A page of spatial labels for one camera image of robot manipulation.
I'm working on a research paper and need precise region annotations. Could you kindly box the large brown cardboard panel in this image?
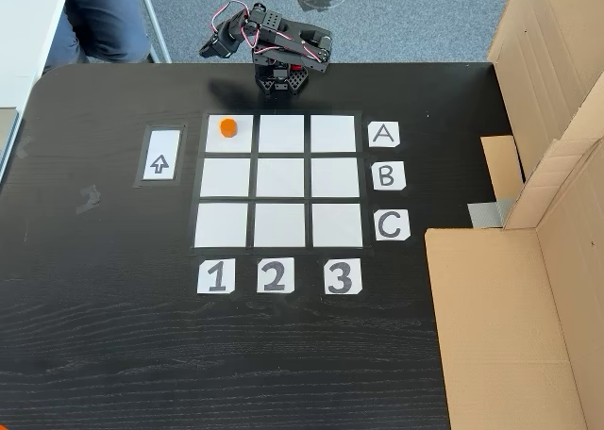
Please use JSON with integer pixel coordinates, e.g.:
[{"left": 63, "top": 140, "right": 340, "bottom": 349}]
[{"left": 424, "top": 137, "right": 604, "bottom": 430}]

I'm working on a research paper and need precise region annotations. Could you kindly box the grey duct tape strip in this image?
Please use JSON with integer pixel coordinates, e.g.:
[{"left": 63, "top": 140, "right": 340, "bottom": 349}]
[{"left": 467, "top": 197, "right": 516, "bottom": 228}]

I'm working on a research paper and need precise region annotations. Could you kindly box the white desk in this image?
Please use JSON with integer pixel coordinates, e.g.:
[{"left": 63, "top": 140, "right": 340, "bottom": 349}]
[{"left": 0, "top": 0, "right": 73, "bottom": 186}]

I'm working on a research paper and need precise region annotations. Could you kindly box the paper sheet letter A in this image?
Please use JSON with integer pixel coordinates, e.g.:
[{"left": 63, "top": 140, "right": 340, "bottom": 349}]
[{"left": 367, "top": 122, "right": 401, "bottom": 148}]

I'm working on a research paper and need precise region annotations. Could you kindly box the brown cardboard panel with flap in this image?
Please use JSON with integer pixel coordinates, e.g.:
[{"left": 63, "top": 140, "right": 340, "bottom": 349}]
[{"left": 479, "top": 0, "right": 604, "bottom": 228}]

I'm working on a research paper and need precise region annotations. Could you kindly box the paper sheet letter C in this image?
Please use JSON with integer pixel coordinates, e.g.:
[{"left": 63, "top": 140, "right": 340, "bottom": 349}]
[{"left": 375, "top": 209, "right": 411, "bottom": 241}]

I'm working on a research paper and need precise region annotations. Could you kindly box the paper sheet number 3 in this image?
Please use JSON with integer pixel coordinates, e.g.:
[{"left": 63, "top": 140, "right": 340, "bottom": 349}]
[{"left": 324, "top": 258, "right": 363, "bottom": 295}]

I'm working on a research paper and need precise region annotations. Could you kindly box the white arrow paper sheet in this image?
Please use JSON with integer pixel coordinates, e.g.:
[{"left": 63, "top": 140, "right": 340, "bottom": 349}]
[{"left": 141, "top": 128, "right": 182, "bottom": 182}]

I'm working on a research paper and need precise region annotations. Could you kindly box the white desk leg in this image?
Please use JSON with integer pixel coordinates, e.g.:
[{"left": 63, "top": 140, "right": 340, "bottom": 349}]
[{"left": 134, "top": 0, "right": 174, "bottom": 64}]

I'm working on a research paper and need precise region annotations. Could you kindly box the white nine-square grid sheet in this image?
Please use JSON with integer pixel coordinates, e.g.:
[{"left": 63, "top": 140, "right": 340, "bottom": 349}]
[{"left": 191, "top": 110, "right": 372, "bottom": 251}]

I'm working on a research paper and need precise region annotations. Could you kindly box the crumpled clear tape scrap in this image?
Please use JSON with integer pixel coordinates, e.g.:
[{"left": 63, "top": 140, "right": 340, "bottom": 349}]
[{"left": 75, "top": 184, "right": 103, "bottom": 214}]

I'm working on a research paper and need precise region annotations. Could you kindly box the paper sheet number 2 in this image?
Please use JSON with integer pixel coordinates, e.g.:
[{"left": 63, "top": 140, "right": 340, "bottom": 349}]
[{"left": 256, "top": 256, "right": 295, "bottom": 293}]

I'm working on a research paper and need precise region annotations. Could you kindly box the paper sheet number 1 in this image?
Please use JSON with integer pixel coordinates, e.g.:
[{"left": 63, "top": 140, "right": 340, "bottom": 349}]
[{"left": 196, "top": 258, "right": 236, "bottom": 294}]

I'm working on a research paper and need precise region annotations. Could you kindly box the paper sheet letter B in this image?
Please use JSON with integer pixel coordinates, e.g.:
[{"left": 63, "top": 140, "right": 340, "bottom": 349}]
[{"left": 372, "top": 160, "right": 407, "bottom": 190}]

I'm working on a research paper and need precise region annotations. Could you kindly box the person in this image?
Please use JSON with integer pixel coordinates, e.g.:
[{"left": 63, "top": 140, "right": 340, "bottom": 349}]
[{"left": 42, "top": 0, "right": 155, "bottom": 73}]

